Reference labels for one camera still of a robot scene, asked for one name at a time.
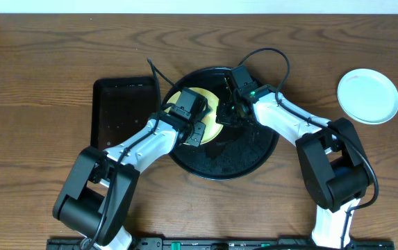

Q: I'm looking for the dark rectangular tray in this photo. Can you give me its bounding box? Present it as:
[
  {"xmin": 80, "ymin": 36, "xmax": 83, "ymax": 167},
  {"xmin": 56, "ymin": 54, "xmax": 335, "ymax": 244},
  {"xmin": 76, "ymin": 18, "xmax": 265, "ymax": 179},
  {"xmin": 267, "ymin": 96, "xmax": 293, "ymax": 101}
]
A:
[{"xmin": 90, "ymin": 76, "xmax": 160, "ymax": 150}]

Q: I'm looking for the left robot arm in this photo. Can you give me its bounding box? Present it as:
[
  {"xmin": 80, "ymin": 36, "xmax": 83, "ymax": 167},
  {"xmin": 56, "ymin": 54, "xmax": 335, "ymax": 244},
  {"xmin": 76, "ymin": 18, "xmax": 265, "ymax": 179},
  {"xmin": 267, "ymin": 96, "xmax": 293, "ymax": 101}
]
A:
[{"xmin": 53, "ymin": 88, "xmax": 209, "ymax": 249}]

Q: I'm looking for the light blue plate top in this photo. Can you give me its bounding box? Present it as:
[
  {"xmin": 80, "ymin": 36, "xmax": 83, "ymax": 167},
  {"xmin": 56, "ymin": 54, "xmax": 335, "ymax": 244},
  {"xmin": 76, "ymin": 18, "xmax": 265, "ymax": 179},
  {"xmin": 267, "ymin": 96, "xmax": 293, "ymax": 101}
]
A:
[{"xmin": 337, "ymin": 69, "xmax": 398, "ymax": 125}]

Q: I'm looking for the yellow plate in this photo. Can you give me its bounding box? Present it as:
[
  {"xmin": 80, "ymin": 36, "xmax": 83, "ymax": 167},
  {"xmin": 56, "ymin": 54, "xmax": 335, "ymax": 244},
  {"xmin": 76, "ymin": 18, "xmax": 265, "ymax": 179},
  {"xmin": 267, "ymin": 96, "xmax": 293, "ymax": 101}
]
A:
[{"xmin": 163, "ymin": 87, "xmax": 223, "ymax": 145}]

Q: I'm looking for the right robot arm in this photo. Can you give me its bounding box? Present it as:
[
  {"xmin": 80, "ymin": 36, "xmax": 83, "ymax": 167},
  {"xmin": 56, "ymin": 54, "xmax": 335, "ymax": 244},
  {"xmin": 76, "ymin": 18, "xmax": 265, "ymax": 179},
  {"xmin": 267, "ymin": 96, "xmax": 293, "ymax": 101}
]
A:
[{"xmin": 216, "ymin": 65, "xmax": 379, "ymax": 249}]

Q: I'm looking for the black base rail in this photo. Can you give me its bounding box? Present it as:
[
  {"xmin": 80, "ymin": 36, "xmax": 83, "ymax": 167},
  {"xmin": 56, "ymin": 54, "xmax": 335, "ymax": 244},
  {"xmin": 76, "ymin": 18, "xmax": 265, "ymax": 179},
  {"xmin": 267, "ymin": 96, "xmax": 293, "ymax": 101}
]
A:
[{"xmin": 46, "ymin": 237, "xmax": 395, "ymax": 250}]

